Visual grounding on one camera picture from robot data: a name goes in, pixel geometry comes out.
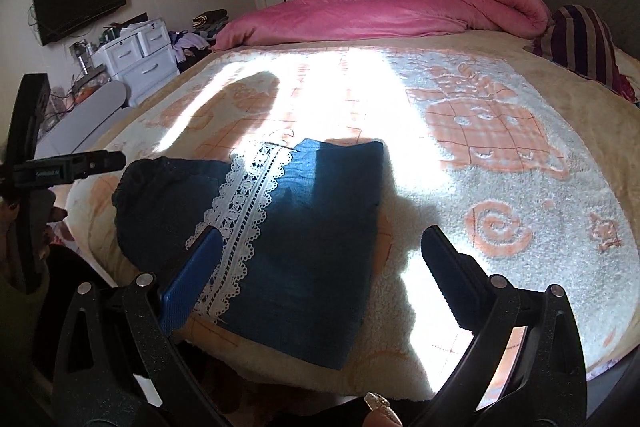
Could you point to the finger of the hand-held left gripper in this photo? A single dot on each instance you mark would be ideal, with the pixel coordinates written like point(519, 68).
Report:
point(95, 163)

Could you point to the cream orange printed blanket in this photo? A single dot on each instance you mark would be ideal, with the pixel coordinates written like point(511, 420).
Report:
point(525, 207)

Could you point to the pile of clothes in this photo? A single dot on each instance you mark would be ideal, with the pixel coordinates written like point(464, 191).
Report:
point(200, 34)

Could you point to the person's left hand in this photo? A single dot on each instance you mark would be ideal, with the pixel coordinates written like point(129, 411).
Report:
point(56, 219)

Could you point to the grey oval board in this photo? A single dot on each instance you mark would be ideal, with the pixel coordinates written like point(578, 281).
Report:
point(85, 119)

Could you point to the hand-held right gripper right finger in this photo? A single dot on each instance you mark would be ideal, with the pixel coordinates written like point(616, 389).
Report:
point(452, 277)

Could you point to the person's right hand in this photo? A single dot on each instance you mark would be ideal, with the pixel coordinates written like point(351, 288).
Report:
point(382, 409)

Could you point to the pink quilt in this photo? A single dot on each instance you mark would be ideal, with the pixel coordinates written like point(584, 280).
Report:
point(380, 9)

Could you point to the black wall television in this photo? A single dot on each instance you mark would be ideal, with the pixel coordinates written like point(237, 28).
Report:
point(77, 2)

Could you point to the purple striped pillow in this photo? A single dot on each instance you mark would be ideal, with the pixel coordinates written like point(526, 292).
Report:
point(582, 39)

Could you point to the white drawer cabinet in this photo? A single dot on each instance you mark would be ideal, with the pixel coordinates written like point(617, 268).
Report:
point(142, 62)

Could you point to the blue denim pants lace trim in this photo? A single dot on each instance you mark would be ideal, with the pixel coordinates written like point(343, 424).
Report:
point(310, 257)

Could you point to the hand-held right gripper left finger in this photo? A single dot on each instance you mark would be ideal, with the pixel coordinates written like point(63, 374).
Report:
point(192, 279)

